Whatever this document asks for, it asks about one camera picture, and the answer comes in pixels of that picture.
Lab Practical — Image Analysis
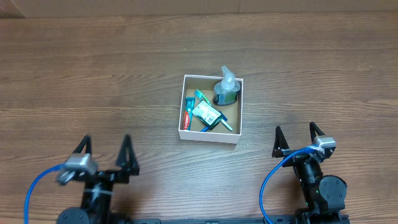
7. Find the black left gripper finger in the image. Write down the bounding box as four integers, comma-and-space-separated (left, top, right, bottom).
73, 135, 92, 154
116, 134, 140, 175

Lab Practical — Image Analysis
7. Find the right blue cable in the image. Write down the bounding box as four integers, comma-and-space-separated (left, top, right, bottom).
259, 146, 321, 224

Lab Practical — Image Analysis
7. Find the blue disposable razor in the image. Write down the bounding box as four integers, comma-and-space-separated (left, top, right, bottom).
201, 112, 233, 132

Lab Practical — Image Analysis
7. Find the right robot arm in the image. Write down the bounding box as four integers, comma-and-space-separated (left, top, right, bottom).
272, 122, 349, 223

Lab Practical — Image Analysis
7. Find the Colgate toothpaste tube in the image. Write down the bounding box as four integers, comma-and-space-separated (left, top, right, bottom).
182, 97, 195, 131

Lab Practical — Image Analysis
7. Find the white green soap packet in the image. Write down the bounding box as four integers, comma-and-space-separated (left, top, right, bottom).
193, 101, 222, 129

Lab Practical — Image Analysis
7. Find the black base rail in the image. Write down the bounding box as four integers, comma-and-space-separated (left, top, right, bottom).
118, 214, 351, 224

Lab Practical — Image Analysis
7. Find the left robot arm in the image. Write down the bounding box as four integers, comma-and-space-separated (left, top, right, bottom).
57, 134, 140, 224

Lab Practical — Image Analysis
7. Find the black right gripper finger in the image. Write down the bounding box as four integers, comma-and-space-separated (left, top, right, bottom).
272, 126, 290, 157
309, 121, 325, 142

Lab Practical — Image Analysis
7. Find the clear soap pump bottle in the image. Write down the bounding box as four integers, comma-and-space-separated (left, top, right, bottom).
213, 65, 241, 106

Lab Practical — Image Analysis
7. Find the white cardboard box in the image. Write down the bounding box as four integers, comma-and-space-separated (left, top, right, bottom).
178, 75, 244, 144

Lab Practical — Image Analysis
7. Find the green white toothbrush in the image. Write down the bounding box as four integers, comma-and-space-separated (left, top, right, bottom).
193, 88, 234, 132

